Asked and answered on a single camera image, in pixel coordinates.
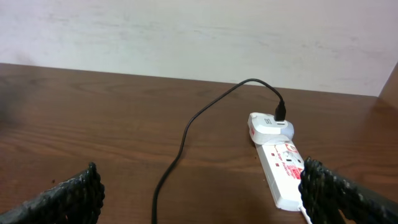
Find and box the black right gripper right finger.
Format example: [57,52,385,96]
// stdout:
[298,157,397,224]

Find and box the white power strip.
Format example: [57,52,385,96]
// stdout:
[256,141,304,212]

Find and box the white power strip cord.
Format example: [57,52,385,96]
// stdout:
[298,205,313,224]

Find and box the black USB charging cable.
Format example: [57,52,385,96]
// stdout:
[151,78,287,224]

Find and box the white USB wall charger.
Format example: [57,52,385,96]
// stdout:
[248,113,294,145]

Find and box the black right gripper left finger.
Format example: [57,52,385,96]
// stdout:
[1,162,105,224]

